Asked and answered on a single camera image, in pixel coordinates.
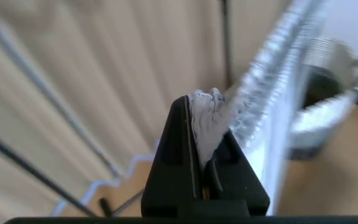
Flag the black clothes rack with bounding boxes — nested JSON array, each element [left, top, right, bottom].
[[0, 0, 234, 218]]

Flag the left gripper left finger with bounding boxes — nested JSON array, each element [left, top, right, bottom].
[[140, 94, 203, 218]]

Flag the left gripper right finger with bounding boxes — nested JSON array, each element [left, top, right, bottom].
[[201, 130, 271, 217]]

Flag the pale grey shorts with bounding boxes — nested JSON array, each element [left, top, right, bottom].
[[188, 0, 334, 217]]

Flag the white laundry basket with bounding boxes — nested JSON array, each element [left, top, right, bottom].
[[287, 36, 358, 160]]

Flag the beige curtain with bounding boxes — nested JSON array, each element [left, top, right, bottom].
[[0, 0, 295, 216]]

